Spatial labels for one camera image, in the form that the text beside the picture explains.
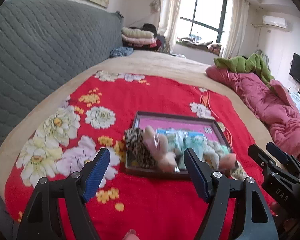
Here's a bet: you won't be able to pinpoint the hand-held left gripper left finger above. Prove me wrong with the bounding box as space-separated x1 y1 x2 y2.
16 148 110 240

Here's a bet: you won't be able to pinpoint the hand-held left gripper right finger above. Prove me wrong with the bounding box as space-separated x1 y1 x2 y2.
184 148 277 240

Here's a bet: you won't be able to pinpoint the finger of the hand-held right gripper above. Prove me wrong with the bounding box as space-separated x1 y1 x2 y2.
266 142 300 178
247 144 300 188

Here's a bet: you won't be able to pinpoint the white floral cloth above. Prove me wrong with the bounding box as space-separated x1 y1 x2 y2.
201 141 227 168

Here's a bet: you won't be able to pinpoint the green tissue pack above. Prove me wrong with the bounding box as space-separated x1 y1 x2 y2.
176 131 207 160

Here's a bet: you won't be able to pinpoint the dark cardboard box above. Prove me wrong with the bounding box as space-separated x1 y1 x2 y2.
125 111 239 180

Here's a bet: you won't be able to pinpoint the leopard print scrunchie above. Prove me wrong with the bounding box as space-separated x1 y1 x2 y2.
124 127 158 168

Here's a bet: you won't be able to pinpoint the person's right hand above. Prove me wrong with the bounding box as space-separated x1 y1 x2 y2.
269 201 282 217

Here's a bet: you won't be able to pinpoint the person's left hand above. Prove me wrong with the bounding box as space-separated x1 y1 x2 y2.
124 229 138 240

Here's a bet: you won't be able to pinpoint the pink book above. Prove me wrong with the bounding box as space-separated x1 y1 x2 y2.
137 119 222 143

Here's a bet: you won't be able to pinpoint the pink quilt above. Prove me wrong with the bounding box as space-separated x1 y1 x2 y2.
205 66 300 170

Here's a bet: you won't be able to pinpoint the red floral blanket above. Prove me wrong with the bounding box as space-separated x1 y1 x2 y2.
4 70 275 240

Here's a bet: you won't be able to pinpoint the green garment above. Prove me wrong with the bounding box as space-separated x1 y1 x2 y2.
213 53 275 85

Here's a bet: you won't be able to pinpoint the beige bed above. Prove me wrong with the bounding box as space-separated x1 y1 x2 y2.
0 49 300 230

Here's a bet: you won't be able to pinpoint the dark patterned cloths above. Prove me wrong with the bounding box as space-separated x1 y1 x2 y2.
177 37 222 55

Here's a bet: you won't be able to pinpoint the blue patterned cloth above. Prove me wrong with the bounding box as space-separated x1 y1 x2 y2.
109 46 134 58

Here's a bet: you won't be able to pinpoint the cream curtain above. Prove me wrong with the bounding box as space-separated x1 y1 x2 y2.
221 0 249 59
150 0 187 53

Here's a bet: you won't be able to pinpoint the white air conditioner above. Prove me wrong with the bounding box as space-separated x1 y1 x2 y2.
262 15 287 28

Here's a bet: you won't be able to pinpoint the grey quilted headboard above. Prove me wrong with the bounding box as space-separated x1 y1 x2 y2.
0 0 124 188

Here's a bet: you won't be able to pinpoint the dark red clothes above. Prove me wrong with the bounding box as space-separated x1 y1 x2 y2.
150 36 167 52

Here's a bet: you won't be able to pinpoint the cream folded blanket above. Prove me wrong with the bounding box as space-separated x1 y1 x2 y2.
121 27 154 38

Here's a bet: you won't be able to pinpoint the dark framed window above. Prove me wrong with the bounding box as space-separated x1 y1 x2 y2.
176 0 228 47

